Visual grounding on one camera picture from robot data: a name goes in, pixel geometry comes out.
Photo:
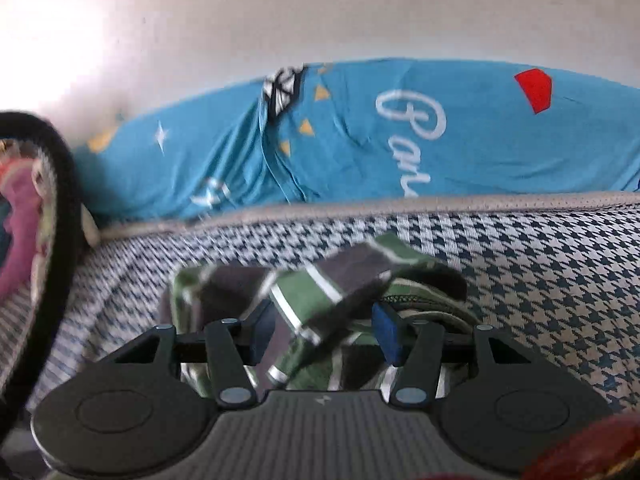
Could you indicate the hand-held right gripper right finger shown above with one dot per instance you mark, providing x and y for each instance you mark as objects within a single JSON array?
[{"x": 390, "y": 332}]

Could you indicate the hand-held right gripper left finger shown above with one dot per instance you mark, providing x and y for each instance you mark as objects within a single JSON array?
[{"x": 262, "y": 332}]

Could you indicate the green grey striped t-shirt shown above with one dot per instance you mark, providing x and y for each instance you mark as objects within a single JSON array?
[{"x": 350, "y": 270}]

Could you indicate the blue white houndstooth bed mat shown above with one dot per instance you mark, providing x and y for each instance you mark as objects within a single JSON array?
[{"x": 525, "y": 270}]

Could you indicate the blue patterned pillow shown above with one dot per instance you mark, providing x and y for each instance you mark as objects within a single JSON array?
[{"x": 350, "y": 160}]

